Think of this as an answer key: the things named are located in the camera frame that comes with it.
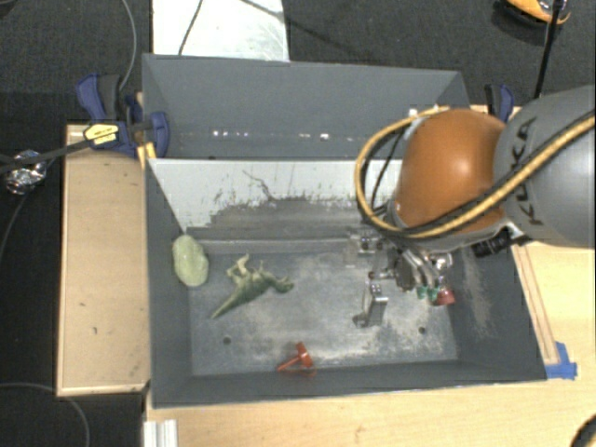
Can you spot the green toy dinosaur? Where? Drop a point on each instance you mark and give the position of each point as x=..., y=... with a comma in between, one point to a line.
x=251, y=287

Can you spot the pale green lump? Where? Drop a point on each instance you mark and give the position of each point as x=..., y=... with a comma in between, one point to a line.
x=190, y=261

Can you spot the black cylinder on white bracket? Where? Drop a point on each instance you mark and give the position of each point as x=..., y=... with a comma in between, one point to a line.
x=490, y=245

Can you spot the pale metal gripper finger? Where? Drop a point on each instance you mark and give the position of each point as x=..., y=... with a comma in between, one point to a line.
x=373, y=306
x=364, y=247

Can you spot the red plastic spinning top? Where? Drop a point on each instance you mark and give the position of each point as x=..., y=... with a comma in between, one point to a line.
x=300, y=359

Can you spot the dark red small cap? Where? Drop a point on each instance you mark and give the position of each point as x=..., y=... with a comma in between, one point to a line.
x=445, y=297

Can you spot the grey metal bin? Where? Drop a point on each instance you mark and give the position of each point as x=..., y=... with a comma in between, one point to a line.
x=298, y=110

